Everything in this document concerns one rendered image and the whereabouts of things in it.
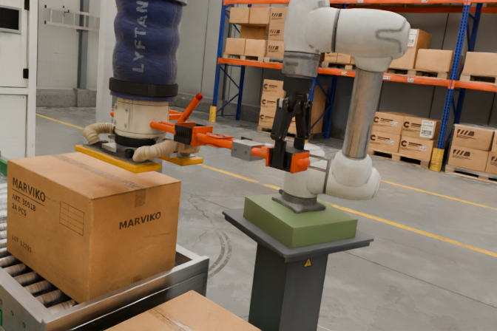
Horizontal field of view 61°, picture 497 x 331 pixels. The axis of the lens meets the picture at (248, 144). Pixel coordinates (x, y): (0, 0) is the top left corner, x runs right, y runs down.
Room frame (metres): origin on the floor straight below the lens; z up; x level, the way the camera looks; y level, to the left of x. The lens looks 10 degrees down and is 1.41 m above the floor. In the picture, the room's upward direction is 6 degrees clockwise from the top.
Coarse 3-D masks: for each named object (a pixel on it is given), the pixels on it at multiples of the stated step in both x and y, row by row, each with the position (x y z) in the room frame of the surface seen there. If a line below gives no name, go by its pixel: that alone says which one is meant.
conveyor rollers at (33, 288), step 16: (0, 176) 2.64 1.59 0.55; (0, 192) 2.38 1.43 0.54; (0, 208) 2.13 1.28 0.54; (0, 224) 1.90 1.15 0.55; (0, 240) 1.74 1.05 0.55; (0, 256) 1.63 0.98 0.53; (16, 272) 1.52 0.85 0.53; (32, 272) 1.50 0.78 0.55; (32, 288) 1.40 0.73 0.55; (48, 288) 1.44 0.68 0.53; (48, 304) 1.35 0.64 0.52; (64, 304) 1.32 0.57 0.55
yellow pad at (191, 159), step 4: (176, 152) 1.45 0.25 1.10; (180, 156) 1.40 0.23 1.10; (184, 156) 1.41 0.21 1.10; (188, 156) 1.42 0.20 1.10; (192, 156) 1.43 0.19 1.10; (196, 156) 1.45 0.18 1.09; (168, 160) 1.40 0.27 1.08; (172, 160) 1.39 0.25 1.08; (176, 160) 1.38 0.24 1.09; (180, 160) 1.37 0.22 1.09; (184, 160) 1.37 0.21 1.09; (188, 160) 1.38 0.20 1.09; (192, 160) 1.40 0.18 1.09; (196, 160) 1.41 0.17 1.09; (200, 160) 1.43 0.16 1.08; (180, 164) 1.36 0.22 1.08; (184, 164) 1.37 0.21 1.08; (188, 164) 1.38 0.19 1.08; (192, 164) 1.40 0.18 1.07
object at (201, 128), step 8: (176, 128) 1.25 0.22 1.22; (184, 128) 1.23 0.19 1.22; (192, 128) 1.22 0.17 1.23; (200, 128) 1.24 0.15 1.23; (208, 128) 1.26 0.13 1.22; (176, 136) 1.25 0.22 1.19; (184, 136) 1.24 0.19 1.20; (192, 136) 1.22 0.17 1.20; (192, 144) 1.22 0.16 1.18; (200, 144) 1.24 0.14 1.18
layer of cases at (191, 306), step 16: (160, 304) 1.39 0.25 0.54; (176, 304) 1.40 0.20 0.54; (192, 304) 1.41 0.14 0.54; (208, 304) 1.42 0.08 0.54; (128, 320) 1.28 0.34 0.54; (144, 320) 1.29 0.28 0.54; (160, 320) 1.30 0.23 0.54; (176, 320) 1.31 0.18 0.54; (192, 320) 1.32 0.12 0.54; (208, 320) 1.33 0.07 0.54; (224, 320) 1.34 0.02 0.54; (240, 320) 1.35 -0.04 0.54
